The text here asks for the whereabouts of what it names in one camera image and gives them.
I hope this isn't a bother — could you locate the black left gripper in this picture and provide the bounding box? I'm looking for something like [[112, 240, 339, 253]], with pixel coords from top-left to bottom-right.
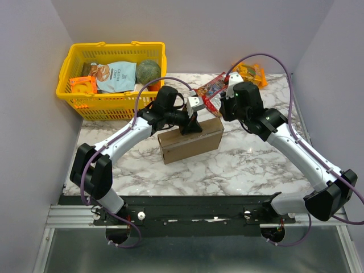
[[165, 106, 202, 137]]

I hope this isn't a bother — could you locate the brown cardboard express box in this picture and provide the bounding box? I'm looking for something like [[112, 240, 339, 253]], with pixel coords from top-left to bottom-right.
[[158, 118, 224, 164]]

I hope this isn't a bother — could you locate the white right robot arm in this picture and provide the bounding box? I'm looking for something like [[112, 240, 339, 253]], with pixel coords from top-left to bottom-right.
[[220, 82, 358, 223]]

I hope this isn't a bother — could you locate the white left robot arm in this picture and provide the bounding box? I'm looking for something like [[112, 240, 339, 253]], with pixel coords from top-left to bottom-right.
[[70, 86, 204, 225]]

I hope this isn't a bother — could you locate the orange snack box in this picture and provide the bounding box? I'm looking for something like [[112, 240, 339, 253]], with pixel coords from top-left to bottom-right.
[[70, 76, 97, 95]]

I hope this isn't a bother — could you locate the red snack bag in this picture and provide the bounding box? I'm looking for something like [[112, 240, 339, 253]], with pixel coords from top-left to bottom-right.
[[194, 72, 227, 118]]

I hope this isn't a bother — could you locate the orange yellow snack bag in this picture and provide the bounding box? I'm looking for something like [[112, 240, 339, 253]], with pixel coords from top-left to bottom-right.
[[233, 62, 268, 88]]

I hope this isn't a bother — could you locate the orange round fruit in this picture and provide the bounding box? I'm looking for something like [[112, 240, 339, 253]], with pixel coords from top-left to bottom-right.
[[148, 82, 161, 92]]

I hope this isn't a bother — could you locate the beige round bun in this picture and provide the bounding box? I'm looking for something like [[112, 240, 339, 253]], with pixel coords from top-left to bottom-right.
[[133, 83, 149, 93]]

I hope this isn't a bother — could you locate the green round melon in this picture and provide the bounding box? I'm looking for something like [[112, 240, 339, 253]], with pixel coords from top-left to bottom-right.
[[136, 60, 161, 85]]

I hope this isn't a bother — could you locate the light blue chips bag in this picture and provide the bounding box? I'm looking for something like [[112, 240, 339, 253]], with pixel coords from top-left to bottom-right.
[[89, 61, 137, 94]]

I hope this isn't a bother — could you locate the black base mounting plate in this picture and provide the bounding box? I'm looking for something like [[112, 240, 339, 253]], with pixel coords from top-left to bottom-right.
[[57, 195, 333, 238]]

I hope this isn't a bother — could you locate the yellow plastic shopping basket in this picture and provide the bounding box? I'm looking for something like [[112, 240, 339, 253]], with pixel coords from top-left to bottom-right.
[[56, 41, 167, 121]]

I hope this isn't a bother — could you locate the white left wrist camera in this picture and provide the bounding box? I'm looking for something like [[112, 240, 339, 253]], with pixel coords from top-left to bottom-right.
[[186, 90, 205, 118]]

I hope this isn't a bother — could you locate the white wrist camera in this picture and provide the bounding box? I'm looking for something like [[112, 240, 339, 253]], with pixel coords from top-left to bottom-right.
[[225, 72, 244, 100], [186, 90, 205, 118]]

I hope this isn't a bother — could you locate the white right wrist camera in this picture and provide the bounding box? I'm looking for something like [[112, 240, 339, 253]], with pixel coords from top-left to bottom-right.
[[225, 72, 244, 100]]

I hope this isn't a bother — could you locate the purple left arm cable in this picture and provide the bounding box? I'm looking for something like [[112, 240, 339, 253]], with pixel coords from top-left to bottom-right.
[[80, 77, 198, 249]]

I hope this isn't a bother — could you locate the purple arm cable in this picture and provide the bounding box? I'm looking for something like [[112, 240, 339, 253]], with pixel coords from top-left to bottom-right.
[[226, 53, 364, 247], [80, 77, 198, 249]]

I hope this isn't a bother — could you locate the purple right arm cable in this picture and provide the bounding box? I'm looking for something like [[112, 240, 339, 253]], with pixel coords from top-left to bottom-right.
[[226, 53, 364, 247]]

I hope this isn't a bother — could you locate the aluminium rail frame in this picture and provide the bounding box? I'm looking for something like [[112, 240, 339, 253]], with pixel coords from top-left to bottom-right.
[[31, 72, 356, 273]]

